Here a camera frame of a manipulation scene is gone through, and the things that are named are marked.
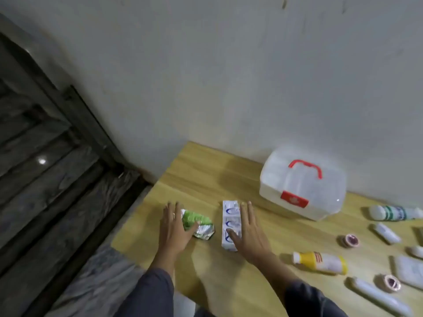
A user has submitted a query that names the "person's right hand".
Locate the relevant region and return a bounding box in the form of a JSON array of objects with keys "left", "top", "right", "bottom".
[{"left": 228, "top": 201, "right": 273, "bottom": 266}]

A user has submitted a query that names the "person's left hand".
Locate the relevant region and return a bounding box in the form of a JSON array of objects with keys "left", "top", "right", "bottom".
[{"left": 158, "top": 201, "right": 201, "bottom": 265}]

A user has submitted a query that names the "green foil packet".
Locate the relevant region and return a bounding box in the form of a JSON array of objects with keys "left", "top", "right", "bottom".
[{"left": 180, "top": 209, "right": 215, "bottom": 241}]

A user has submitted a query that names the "blue white blister strip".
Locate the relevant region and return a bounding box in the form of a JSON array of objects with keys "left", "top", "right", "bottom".
[{"left": 221, "top": 200, "right": 244, "bottom": 252}]

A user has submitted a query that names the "yellow medicine bottle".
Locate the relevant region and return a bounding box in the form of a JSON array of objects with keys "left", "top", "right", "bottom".
[{"left": 292, "top": 251, "right": 348, "bottom": 275}]

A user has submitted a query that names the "white first aid box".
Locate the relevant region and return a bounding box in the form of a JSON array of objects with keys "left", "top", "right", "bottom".
[{"left": 259, "top": 145, "right": 347, "bottom": 221}]

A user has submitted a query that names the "pink tape roll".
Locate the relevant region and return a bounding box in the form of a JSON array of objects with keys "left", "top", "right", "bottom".
[
  {"left": 343, "top": 233, "right": 360, "bottom": 249},
  {"left": 383, "top": 274, "right": 401, "bottom": 291}
]

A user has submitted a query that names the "white bottle green label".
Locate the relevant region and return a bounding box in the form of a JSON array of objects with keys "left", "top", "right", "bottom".
[{"left": 368, "top": 204, "right": 423, "bottom": 222}]

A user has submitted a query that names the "white packet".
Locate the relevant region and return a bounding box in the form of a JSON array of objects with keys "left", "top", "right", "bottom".
[{"left": 391, "top": 254, "right": 423, "bottom": 290}]

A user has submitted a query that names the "person's left forearm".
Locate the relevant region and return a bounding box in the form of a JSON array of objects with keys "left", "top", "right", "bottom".
[{"left": 124, "top": 254, "right": 186, "bottom": 317}]

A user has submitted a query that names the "person's right forearm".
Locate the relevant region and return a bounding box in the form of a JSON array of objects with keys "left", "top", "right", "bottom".
[{"left": 249, "top": 251, "right": 348, "bottom": 317}]

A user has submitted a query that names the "dark metal door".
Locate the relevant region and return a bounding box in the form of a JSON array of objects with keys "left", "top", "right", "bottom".
[{"left": 0, "top": 16, "right": 152, "bottom": 317}]

